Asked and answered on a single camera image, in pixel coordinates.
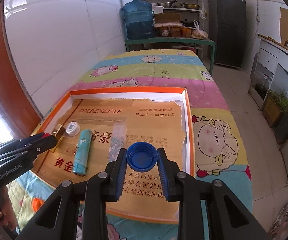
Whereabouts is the plastic bag of food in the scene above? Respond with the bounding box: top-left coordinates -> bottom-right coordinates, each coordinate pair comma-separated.
191,20 -> 209,40

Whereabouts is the green metal table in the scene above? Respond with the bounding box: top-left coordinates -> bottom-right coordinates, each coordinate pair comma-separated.
124,37 -> 216,74

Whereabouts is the blue bottle cap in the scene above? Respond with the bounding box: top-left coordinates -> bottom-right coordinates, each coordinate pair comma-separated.
126,142 -> 158,173

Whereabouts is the gold lighter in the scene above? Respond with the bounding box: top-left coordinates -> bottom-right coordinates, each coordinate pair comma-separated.
50,124 -> 66,153

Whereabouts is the person's left hand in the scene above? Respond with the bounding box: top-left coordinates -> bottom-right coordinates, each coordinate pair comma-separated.
0,186 -> 17,231

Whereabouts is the potted green plant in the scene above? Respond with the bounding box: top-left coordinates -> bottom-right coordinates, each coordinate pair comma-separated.
262,89 -> 288,144

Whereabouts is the white bottle cap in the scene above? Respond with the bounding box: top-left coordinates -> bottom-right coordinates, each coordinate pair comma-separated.
65,121 -> 80,137

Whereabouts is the grey kitchen counter cabinet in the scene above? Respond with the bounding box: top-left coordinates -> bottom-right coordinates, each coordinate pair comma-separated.
248,34 -> 288,109

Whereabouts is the clear plastic lighter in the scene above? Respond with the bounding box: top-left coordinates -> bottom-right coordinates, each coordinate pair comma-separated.
108,122 -> 127,163

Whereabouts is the blue water jug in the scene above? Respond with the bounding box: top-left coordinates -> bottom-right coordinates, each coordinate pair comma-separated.
122,0 -> 154,40

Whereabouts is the teal lighter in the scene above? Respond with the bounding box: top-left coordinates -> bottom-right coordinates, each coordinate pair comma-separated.
73,129 -> 92,176

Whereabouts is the colourful cartoon blanket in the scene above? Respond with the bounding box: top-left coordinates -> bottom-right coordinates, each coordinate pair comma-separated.
8,49 -> 253,230

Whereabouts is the brown wooden door frame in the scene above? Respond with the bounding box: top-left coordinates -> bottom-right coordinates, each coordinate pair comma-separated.
0,2 -> 41,138

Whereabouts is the orange cardboard box lid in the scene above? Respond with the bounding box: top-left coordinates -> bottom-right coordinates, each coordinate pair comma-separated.
30,86 -> 196,225

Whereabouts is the black refrigerator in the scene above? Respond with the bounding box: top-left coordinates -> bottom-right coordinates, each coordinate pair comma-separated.
208,0 -> 247,68

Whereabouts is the orange bottle cap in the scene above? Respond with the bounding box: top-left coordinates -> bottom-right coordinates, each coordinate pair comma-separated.
31,197 -> 45,212

